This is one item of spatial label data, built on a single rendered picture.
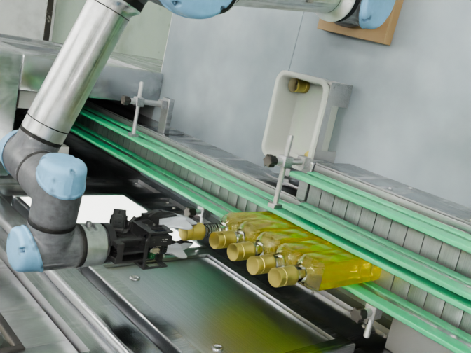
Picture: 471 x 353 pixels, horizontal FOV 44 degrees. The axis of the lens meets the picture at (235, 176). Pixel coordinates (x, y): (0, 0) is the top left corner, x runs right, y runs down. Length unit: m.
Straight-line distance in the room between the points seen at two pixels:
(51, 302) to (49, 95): 0.39
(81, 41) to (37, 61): 0.85
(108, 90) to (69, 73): 0.96
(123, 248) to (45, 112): 0.26
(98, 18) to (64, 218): 0.33
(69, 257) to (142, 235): 0.14
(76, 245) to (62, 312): 0.18
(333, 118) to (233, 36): 0.50
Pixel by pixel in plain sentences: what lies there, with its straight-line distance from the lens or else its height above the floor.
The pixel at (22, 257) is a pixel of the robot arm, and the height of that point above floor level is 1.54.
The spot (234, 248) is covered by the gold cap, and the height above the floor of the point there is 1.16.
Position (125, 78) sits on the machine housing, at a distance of 1.98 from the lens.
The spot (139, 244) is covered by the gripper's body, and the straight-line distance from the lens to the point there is 1.05.
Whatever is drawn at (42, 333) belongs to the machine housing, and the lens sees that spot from 1.10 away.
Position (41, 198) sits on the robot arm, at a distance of 0.94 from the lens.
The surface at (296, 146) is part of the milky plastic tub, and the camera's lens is 1.52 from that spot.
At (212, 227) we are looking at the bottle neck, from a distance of 1.20.
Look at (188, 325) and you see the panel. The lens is 1.09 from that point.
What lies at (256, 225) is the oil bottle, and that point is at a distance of 1.20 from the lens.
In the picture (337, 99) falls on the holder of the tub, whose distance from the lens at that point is 1.41.
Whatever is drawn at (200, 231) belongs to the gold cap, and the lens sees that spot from 1.17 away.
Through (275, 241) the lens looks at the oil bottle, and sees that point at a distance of 1.14.
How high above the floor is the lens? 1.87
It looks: 41 degrees down
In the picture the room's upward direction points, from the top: 90 degrees counter-clockwise
